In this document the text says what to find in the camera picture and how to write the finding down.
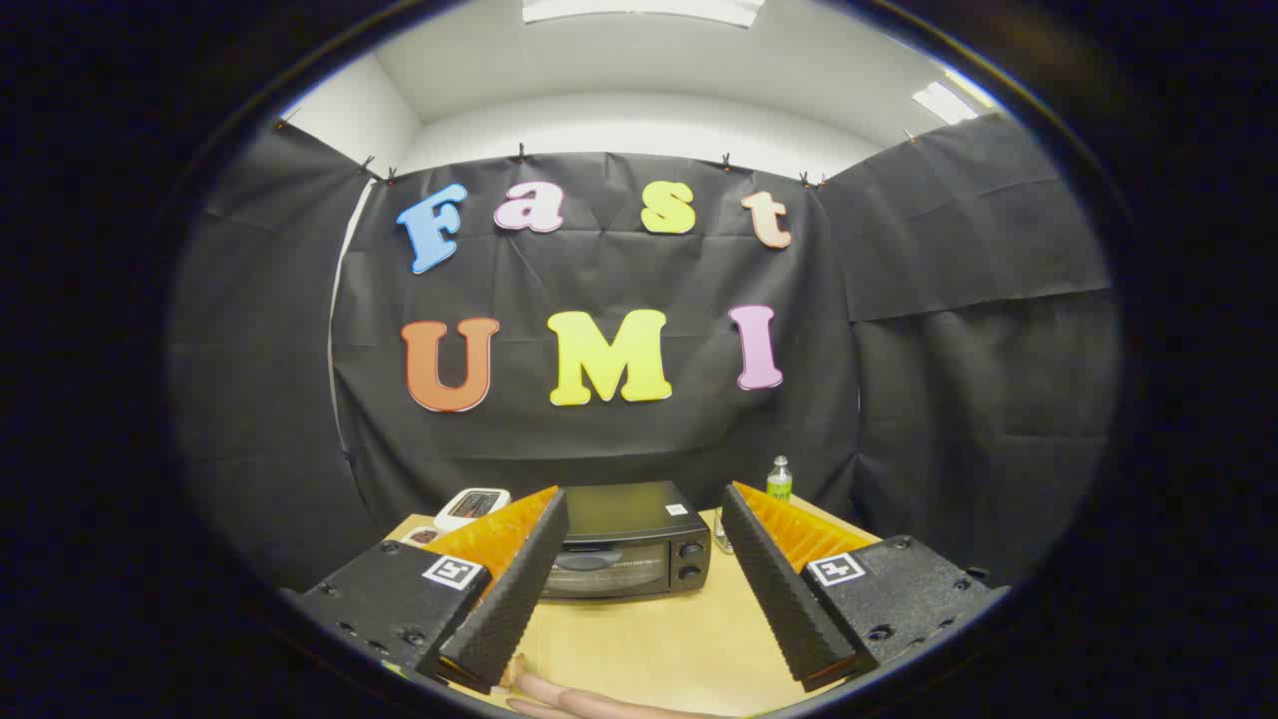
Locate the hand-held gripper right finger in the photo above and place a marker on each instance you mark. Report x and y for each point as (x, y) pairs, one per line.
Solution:
(784, 599)

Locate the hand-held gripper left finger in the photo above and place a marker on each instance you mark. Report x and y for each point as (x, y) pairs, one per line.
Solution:
(514, 599)

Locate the black toaster oven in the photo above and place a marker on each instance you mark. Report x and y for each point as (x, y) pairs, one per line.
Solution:
(629, 514)

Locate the white pop-up toaster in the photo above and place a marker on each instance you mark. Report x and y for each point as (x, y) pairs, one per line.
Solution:
(451, 514)

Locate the clear glass jar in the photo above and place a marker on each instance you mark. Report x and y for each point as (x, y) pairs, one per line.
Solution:
(721, 534)

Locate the green label plastic bottle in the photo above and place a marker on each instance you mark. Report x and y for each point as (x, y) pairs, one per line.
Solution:
(779, 486)

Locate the small white dish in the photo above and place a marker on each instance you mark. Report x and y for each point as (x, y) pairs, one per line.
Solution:
(419, 536)

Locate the small ceiling light panel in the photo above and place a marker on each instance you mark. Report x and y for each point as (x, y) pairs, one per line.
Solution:
(944, 102)

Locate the long ceiling light panel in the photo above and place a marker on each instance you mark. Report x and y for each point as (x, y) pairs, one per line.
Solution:
(639, 10)

